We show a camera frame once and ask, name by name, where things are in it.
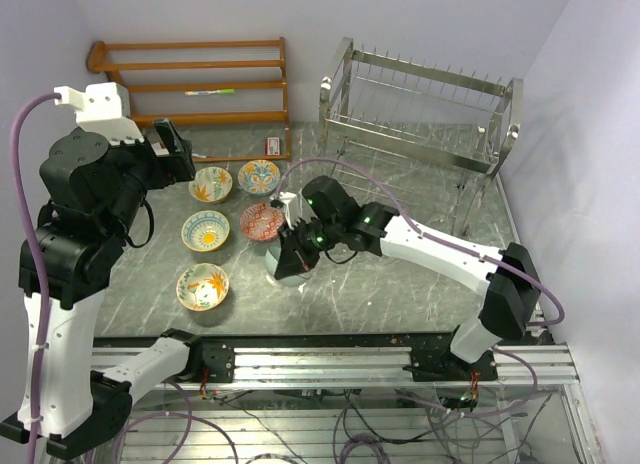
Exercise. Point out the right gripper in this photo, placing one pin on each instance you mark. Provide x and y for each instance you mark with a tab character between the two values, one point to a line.
294	258

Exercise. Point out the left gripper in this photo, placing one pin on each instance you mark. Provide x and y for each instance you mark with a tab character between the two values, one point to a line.
167	168

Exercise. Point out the teal dotted grey bowl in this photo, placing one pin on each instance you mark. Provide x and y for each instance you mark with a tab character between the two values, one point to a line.
270	262

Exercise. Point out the red pattern blue zigzag bowl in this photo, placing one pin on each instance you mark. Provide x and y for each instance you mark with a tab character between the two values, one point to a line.
260	222

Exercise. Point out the orange flower green bowl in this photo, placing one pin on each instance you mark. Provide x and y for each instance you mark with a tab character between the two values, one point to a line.
202	287

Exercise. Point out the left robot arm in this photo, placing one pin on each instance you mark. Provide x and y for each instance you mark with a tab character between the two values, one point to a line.
96	187

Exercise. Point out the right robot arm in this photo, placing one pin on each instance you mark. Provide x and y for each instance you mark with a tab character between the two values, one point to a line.
324	215

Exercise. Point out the wooden shelf rack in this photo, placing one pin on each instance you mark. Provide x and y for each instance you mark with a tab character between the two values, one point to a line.
99	61

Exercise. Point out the steel dish rack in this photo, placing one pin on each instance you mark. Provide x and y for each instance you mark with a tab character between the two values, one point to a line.
435	136

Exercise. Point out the orange leaf pattern bowl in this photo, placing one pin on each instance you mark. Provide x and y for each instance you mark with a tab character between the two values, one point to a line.
211	185

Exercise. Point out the yellow sun blue bowl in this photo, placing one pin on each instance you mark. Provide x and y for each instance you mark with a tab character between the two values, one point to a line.
205	231

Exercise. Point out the blue orange floral bowl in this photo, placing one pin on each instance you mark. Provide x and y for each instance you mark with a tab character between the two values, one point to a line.
259	177

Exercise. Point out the green capped marker pen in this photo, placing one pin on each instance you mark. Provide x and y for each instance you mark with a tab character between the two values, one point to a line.
224	91

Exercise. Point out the small red white box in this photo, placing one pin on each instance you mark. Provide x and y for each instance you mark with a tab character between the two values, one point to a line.
273	146

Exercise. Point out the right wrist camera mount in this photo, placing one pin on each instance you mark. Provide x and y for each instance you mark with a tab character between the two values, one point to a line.
289	204

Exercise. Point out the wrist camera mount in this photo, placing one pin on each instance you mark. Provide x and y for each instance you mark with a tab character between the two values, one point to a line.
102	108
289	204

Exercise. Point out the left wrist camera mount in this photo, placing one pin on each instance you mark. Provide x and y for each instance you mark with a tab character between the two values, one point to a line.
102	108

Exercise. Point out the aluminium rail frame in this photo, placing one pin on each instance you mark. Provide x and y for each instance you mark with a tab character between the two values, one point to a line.
364	399

